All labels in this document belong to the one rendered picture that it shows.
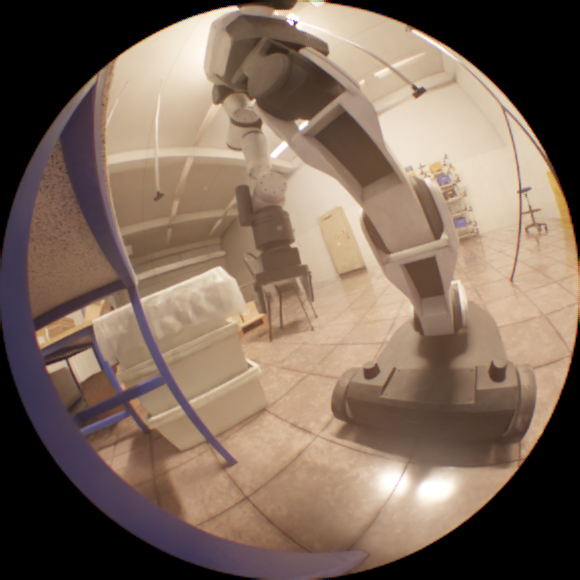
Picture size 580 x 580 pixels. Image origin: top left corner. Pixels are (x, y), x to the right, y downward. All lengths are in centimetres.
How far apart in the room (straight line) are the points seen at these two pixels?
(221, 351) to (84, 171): 74
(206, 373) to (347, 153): 84
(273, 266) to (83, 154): 35
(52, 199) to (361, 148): 44
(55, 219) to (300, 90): 39
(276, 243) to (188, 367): 61
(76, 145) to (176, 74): 400
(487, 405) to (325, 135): 60
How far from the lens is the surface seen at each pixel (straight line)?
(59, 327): 204
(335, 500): 58
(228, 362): 81
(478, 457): 62
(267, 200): 39
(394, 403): 49
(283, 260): 37
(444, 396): 48
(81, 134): 18
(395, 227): 36
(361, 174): 38
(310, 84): 36
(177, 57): 406
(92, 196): 22
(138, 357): 82
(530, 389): 52
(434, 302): 55
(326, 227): 550
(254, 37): 49
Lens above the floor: 55
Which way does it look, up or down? 4 degrees down
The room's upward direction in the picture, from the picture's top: 21 degrees counter-clockwise
